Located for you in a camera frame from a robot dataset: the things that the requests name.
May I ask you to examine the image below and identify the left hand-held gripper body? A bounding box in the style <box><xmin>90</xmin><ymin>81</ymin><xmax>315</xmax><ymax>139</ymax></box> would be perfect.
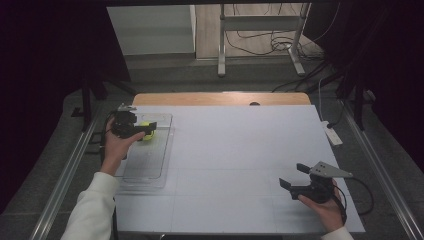
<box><xmin>110</xmin><ymin>103</ymin><xmax>148</xmax><ymax>140</ymax></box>

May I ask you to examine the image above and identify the black stand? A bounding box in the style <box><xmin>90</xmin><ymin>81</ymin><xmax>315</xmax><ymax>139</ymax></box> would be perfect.
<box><xmin>335</xmin><ymin>66</ymin><xmax>377</xmax><ymax>132</ymax></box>
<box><xmin>70</xmin><ymin>77</ymin><xmax>108</xmax><ymax>133</ymax></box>

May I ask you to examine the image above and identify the grey metal desk frame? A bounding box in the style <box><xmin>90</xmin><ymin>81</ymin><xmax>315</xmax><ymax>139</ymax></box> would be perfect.
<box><xmin>217</xmin><ymin>3</ymin><xmax>312</xmax><ymax>79</ymax></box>

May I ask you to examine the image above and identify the tangle of black floor cables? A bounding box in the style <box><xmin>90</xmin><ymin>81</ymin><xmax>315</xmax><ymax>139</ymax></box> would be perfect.
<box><xmin>224</xmin><ymin>3</ymin><xmax>325</xmax><ymax>62</ymax></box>

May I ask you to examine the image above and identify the person's right white sleeve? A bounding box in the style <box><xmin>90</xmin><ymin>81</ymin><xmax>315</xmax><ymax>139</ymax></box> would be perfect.
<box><xmin>320</xmin><ymin>226</ymin><xmax>355</xmax><ymax>240</ymax></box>

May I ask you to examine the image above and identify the yellow tennis ball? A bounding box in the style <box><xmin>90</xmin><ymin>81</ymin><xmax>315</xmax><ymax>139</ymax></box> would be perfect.
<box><xmin>138</xmin><ymin>120</ymin><xmax>157</xmax><ymax>142</ymax></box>

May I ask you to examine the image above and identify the white cabinet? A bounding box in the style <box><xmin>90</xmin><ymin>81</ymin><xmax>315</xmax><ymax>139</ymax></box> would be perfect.
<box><xmin>106</xmin><ymin>4</ymin><xmax>197</xmax><ymax>56</ymax></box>

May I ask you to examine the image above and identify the person's left white sleeve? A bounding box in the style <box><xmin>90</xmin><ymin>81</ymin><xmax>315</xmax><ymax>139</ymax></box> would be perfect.
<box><xmin>59</xmin><ymin>171</ymin><xmax>121</xmax><ymax>240</ymax></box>

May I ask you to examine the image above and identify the white power cable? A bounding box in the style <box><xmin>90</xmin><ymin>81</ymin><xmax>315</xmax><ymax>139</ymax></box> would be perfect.
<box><xmin>317</xmin><ymin>78</ymin><xmax>327</xmax><ymax>123</ymax></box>

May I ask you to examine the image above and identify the metal floor rail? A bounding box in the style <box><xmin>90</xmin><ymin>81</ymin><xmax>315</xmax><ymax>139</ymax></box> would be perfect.
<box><xmin>29</xmin><ymin>120</ymin><xmax>98</xmax><ymax>240</ymax></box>
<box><xmin>340</xmin><ymin>99</ymin><xmax>424</xmax><ymax>240</ymax></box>

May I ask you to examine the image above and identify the clear plastic container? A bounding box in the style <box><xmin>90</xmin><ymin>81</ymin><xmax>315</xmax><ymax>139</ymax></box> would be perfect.
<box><xmin>114</xmin><ymin>112</ymin><xmax>176</xmax><ymax>192</ymax></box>

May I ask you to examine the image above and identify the person's right hand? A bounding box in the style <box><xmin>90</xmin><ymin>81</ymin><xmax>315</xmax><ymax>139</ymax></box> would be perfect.
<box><xmin>297</xmin><ymin>179</ymin><xmax>346</xmax><ymax>234</ymax></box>

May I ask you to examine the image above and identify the dark curtain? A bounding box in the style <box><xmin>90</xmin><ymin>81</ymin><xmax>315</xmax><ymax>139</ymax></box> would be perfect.
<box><xmin>0</xmin><ymin>0</ymin><xmax>132</xmax><ymax>214</ymax></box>
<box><xmin>302</xmin><ymin>0</ymin><xmax>424</xmax><ymax>174</ymax></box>

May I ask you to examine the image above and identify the white board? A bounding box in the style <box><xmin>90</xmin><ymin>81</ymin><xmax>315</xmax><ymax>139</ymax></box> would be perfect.
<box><xmin>113</xmin><ymin>104</ymin><xmax>366</xmax><ymax>235</ymax></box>

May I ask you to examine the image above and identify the person's white sleeve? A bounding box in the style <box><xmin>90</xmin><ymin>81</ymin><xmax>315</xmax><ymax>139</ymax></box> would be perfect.
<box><xmin>59</xmin><ymin>171</ymin><xmax>121</xmax><ymax>240</ymax></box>
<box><xmin>320</xmin><ymin>226</ymin><xmax>355</xmax><ymax>240</ymax></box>

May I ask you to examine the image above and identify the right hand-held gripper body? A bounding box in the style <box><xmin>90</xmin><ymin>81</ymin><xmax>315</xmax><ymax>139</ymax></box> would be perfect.
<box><xmin>289</xmin><ymin>161</ymin><xmax>355</xmax><ymax>205</ymax></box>

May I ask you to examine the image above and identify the black floor socket plate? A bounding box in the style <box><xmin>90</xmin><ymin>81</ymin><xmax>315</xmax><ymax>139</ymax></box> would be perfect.
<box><xmin>84</xmin><ymin>131</ymin><xmax>108</xmax><ymax>155</ymax></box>

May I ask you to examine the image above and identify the white power strip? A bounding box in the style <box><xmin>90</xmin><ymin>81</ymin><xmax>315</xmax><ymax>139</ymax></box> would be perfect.
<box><xmin>321</xmin><ymin>120</ymin><xmax>344</xmax><ymax>147</ymax></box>

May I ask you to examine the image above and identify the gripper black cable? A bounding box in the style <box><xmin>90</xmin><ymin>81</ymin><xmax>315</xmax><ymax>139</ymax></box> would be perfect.
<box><xmin>333</xmin><ymin>176</ymin><xmax>375</xmax><ymax>225</ymax></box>
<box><xmin>100</xmin><ymin>111</ymin><xmax>118</xmax><ymax>165</ymax></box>

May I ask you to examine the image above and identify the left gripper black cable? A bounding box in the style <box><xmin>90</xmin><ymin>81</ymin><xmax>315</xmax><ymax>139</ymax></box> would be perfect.
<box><xmin>100</xmin><ymin>111</ymin><xmax>118</xmax><ymax>165</ymax></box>

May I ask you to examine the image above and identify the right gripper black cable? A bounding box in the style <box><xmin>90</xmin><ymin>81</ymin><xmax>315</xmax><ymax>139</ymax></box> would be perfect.
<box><xmin>333</xmin><ymin>176</ymin><xmax>375</xmax><ymax>225</ymax></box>

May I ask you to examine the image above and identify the wooden table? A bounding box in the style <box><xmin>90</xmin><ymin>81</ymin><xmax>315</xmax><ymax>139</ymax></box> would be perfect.
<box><xmin>132</xmin><ymin>91</ymin><xmax>312</xmax><ymax>107</ymax></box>

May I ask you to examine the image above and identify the person's left hand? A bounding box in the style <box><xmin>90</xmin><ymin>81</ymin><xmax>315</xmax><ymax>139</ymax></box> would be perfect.
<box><xmin>99</xmin><ymin>127</ymin><xmax>147</xmax><ymax>177</ymax></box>

